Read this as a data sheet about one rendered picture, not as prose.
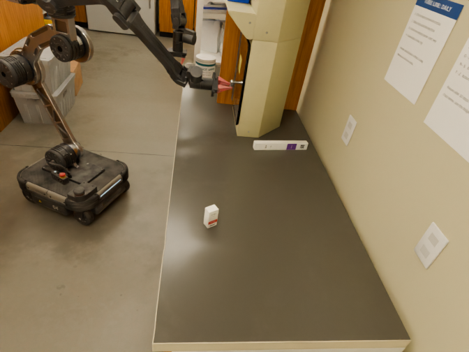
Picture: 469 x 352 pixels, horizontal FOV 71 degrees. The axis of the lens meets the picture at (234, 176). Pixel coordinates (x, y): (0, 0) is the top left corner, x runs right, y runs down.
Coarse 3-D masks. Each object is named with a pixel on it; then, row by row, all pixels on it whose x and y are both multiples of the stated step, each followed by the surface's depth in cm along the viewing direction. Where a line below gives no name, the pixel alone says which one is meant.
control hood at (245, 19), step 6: (228, 6) 138; (234, 6) 140; (240, 6) 142; (246, 6) 144; (228, 12) 132; (234, 12) 132; (240, 12) 132; (246, 12) 134; (252, 12) 135; (234, 18) 133; (240, 18) 134; (246, 18) 134; (252, 18) 134; (240, 24) 135; (246, 24) 135; (252, 24) 135; (246, 30) 137; (252, 30) 137; (246, 36) 138; (252, 36) 138
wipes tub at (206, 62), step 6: (198, 54) 214; (204, 54) 216; (210, 54) 218; (198, 60) 210; (204, 60) 209; (210, 60) 210; (204, 66) 211; (210, 66) 212; (204, 72) 213; (210, 72) 215
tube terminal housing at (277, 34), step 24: (264, 0) 130; (288, 0) 132; (264, 24) 136; (288, 24) 140; (264, 48) 142; (288, 48) 150; (264, 72) 148; (288, 72) 160; (264, 96) 155; (240, 120) 162; (264, 120) 165
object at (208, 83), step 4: (212, 76) 159; (204, 80) 156; (208, 80) 156; (212, 80) 157; (200, 84) 156; (204, 84) 156; (208, 84) 156; (212, 84) 156; (200, 88) 158; (204, 88) 158; (208, 88) 158; (212, 88) 156; (212, 92) 156
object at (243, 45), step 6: (240, 42) 167; (246, 42) 146; (240, 48) 166; (246, 48) 145; (246, 54) 144; (246, 60) 145; (246, 66) 147; (240, 72) 160; (240, 78) 159; (234, 84) 179; (234, 90) 177; (240, 90) 156; (234, 96) 176; (240, 96) 155; (234, 102) 174; (240, 102) 157; (234, 108) 172; (234, 114) 171
